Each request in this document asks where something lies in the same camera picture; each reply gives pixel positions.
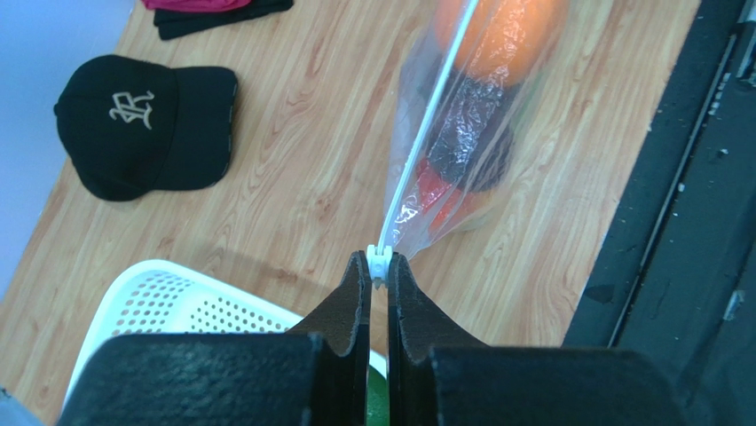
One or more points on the dark purple round fruit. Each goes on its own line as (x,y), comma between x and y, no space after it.
(469,141)

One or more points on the pink folded cloth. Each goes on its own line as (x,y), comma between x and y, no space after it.
(195,6)

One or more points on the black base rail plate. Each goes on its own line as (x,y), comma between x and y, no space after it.
(675,277)

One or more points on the black folded cloth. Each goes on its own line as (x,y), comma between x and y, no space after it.
(172,25)

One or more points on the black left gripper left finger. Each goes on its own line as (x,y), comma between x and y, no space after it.
(316,373)

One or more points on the black baseball cap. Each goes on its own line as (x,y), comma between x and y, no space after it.
(131,127)

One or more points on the clear polka dot zip bag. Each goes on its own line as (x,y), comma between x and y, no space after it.
(421,83)

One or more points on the white perforated plastic basket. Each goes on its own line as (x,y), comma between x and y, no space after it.
(158,297)

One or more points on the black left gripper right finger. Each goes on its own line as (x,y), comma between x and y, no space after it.
(440,374)

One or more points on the orange fruit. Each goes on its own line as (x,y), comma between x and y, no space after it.
(506,41)

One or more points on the red tomato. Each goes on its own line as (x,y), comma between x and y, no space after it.
(455,210)

